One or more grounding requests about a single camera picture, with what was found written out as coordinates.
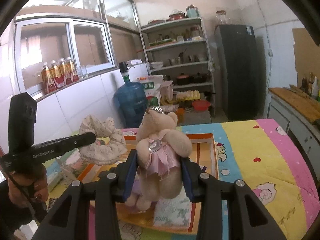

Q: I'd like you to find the floral white scrunchie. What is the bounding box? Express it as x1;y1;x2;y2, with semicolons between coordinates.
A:
79;115;127;166

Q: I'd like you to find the white tissue packet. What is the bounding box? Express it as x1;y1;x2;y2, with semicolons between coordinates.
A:
153;187;193;230

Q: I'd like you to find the beige bear pink dress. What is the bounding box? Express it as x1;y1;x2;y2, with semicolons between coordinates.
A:
136;107;193;202

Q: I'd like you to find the left hand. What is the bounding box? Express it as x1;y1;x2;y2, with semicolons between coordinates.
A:
8;164;48;208

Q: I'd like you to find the floral tissue box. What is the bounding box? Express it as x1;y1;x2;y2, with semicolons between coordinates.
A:
55;149;89;181

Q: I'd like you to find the beige bear purple dress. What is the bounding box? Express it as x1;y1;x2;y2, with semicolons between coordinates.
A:
125;180;152;213

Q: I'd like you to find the colourful cartoon bed sheet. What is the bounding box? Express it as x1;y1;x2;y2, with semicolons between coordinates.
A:
44;118;320;240

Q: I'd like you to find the orange drink bottles pack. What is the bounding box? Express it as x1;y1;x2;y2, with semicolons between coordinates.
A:
41;56;79;94

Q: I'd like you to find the orange shallow cardboard box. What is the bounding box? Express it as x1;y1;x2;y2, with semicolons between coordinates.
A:
77;130;219;239

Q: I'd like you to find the blue water jug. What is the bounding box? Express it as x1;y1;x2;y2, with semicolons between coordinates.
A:
114;62;147;128

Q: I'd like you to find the wooden top kitchen counter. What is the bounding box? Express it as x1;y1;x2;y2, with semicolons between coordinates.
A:
267;88;319;182

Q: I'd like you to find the red plastic basket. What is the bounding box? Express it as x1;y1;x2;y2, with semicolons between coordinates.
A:
192;100;211;112

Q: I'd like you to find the egg tray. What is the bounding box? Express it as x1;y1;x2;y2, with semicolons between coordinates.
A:
176;90;201;101

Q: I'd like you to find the grey metal shelf rack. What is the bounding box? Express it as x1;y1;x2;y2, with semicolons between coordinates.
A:
139;16;216;116

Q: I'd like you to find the black refrigerator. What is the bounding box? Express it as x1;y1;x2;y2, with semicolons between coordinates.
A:
215;24;261;121

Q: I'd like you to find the glass jar on fridge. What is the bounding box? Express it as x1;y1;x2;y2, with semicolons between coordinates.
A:
216;10;229;24

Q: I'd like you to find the sliding window frame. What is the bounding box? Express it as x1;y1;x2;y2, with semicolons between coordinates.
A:
14;14;116;95

